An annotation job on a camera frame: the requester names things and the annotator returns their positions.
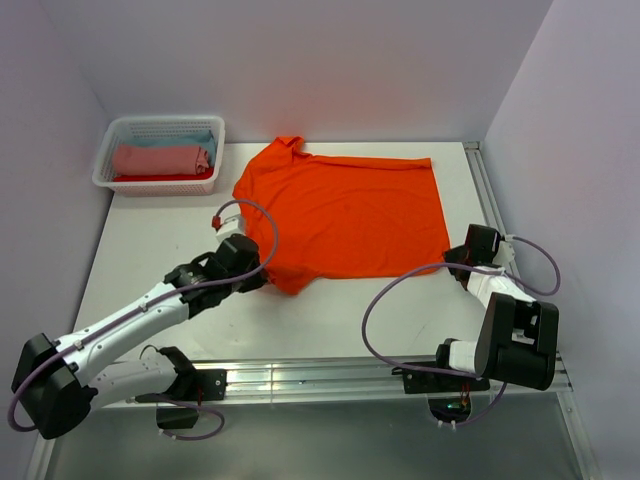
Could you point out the rolled light blue t-shirt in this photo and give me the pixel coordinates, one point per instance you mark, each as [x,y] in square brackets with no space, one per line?
[204,139]

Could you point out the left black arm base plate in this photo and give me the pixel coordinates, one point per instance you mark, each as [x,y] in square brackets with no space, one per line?
[198,386]

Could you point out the rolled pink t-shirt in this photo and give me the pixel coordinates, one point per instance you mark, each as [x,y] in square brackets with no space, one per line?
[160,161]

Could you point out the orange t-shirt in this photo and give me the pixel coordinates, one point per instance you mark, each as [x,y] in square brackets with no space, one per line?
[339,217]

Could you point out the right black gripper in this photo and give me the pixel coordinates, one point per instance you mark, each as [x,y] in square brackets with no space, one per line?
[451,254]

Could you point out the white plastic mesh basket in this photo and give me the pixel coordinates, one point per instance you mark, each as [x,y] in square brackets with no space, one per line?
[123,129]

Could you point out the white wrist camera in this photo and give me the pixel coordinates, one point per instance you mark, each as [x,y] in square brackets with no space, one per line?
[505,254]
[227,227]

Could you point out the rolled red t-shirt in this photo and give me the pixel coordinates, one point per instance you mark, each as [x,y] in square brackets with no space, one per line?
[206,174]

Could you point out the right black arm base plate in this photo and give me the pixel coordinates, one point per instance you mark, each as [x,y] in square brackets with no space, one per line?
[427,377]

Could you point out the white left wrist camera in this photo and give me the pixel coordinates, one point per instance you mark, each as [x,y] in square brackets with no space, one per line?
[227,227]

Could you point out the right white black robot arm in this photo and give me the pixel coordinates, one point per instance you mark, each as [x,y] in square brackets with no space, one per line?
[517,343]

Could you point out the aluminium front rail frame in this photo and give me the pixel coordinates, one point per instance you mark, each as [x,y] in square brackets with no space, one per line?
[333,419]

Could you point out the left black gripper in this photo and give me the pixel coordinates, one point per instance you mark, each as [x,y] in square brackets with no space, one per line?
[255,282]

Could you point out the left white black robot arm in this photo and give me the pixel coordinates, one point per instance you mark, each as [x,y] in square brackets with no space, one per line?
[58,383]

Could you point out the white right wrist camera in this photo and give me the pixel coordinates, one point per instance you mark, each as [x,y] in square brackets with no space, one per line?
[505,254]

